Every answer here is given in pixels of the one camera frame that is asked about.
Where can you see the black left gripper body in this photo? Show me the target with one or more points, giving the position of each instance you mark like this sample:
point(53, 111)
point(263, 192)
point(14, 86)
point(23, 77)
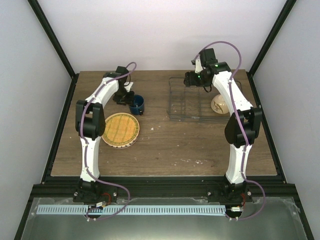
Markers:
point(121, 97)

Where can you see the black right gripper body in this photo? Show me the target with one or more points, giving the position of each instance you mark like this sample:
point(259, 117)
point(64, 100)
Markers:
point(199, 81)

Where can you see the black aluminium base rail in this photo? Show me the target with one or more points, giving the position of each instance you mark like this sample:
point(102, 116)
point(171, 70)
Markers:
point(213, 188)

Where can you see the light blue slotted cable duct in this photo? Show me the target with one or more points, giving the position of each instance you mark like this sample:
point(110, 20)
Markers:
point(142, 210)

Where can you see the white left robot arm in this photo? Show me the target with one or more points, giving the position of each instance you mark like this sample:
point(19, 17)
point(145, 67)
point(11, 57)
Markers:
point(90, 120)

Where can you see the black frame post right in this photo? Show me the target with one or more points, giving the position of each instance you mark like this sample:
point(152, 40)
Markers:
point(279, 22)

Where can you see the grey wire dish rack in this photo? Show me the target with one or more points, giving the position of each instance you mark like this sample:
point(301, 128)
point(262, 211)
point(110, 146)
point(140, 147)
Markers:
point(192, 103)

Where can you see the yellow bamboo-pattern plate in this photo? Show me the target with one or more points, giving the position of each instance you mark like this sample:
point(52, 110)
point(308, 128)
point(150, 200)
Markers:
point(121, 130)

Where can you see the blue ceramic mug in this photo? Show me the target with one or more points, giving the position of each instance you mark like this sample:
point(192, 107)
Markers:
point(138, 106)

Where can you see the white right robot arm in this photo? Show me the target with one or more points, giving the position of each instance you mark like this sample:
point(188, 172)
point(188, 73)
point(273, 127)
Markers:
point(243, 126)

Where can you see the black frame post left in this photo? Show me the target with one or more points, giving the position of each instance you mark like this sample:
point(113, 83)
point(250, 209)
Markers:
point(42, 18)

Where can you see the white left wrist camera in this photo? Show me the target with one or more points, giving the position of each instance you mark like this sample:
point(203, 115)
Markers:
point(128, 86)

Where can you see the cream ceramic bowl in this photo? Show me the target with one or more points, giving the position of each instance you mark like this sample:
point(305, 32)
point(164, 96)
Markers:
point(218, 105)

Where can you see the black frame post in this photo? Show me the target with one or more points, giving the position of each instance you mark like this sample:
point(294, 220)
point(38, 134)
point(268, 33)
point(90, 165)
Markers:
point(42, 18)
point(279, 22)

